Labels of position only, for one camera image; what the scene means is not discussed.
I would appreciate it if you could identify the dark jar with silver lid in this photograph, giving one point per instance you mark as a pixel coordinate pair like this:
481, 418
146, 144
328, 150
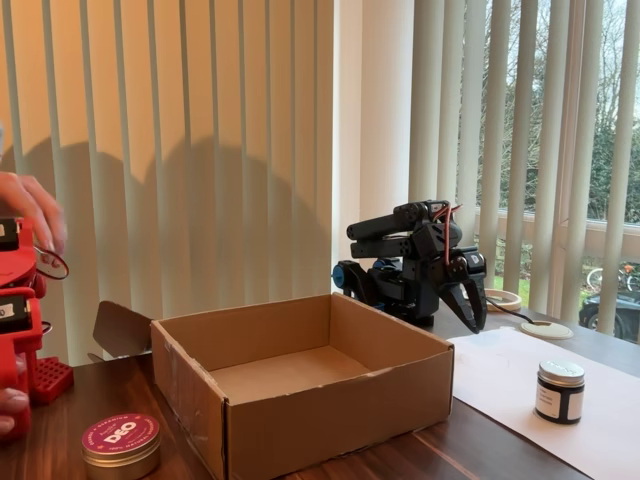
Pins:
560, 400

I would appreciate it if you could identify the red leader arm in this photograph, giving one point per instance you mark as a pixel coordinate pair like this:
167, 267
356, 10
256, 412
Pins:
15, 320

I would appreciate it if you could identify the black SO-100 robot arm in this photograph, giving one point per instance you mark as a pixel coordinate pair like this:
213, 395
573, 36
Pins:
400, 295

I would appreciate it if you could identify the open cardboard box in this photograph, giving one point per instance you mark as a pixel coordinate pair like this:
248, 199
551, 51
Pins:
300, 415

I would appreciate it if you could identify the person's left hand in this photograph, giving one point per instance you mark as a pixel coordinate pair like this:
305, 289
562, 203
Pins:
35, 205

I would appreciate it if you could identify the person's right hand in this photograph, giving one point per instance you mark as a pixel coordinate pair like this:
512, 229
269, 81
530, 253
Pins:
10, 407

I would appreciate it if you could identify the masking tape roll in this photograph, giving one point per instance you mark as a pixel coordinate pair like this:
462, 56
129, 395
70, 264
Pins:
505, 302

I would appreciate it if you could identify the white paper sheet with circles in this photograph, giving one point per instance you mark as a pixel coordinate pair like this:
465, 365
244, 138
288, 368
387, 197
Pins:
500, 370

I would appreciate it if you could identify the black car outside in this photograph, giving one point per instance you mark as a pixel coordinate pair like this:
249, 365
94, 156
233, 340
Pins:
592, 310

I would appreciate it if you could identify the parked bicycle outside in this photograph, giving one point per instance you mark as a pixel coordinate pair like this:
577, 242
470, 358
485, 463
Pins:
629, 274

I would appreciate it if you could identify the white vertical window blinds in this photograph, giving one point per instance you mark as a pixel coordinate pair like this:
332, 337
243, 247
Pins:
150, 150
520, 125

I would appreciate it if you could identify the round tin with pink lid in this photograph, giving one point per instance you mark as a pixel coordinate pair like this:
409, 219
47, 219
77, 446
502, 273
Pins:
120, 445

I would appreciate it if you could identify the beige window frame bar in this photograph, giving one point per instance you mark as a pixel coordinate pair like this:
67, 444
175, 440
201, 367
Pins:
597, 240

